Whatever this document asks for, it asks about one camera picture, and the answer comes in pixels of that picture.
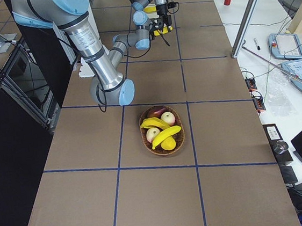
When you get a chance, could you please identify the black orange connector box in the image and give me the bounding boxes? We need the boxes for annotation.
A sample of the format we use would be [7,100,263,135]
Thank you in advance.
[245,77,257,92]

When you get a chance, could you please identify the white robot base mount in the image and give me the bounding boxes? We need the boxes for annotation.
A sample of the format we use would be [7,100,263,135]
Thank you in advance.
[78,56,95,78]

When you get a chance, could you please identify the yellow lemon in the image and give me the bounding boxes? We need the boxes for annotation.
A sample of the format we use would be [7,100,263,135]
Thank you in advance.
[160,136,176,151]

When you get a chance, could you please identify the black label box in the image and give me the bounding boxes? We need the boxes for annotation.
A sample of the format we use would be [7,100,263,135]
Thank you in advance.
[263,124,293,166]

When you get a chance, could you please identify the blue teach pendant far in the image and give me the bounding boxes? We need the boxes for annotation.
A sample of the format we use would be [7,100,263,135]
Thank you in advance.
[268,33,302,60]

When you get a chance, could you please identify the aluminium frame post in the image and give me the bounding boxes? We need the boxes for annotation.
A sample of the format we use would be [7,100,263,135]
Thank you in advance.
[231,0,258,59]

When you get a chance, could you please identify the white bear tray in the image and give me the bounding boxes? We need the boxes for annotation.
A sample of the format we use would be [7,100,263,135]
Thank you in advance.
[132,9,159,25]

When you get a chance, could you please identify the dark purple eggplant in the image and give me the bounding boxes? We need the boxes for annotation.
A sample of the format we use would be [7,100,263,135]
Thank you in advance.
[147,106,167,118]

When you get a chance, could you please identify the black marker pen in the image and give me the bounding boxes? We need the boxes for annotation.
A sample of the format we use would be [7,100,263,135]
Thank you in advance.
[254,38,261,50]

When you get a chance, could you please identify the metal cup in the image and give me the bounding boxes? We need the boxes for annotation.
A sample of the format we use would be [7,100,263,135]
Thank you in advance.
[272,140,289,155]

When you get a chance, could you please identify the yellow banana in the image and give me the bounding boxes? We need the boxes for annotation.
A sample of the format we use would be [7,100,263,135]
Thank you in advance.
[144,4,156,13]
[153,26,174,37]
[140,117,170,130]
[152,125,182,149]

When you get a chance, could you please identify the brown paper table cover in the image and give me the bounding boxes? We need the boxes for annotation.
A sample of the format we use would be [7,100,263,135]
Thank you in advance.
[28,0,299,226]

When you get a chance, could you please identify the brown wicker basket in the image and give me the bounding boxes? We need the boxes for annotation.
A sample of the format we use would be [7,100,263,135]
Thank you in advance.
[139,106,185,156]

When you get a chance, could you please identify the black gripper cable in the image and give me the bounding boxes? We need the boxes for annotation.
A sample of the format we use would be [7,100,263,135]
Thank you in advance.
[124,31,172,60]

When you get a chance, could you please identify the red green apple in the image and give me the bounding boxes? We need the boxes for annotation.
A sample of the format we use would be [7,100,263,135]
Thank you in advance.
[146,127,161,143]
[160,111,176,126]

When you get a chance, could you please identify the metal reacher grabber stick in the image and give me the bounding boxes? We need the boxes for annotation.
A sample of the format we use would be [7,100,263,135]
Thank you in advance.
[241,40,302,83]

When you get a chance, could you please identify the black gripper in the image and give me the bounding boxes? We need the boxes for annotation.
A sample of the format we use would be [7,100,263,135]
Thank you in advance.
[155,2,179,25]
[149,15,166,39]

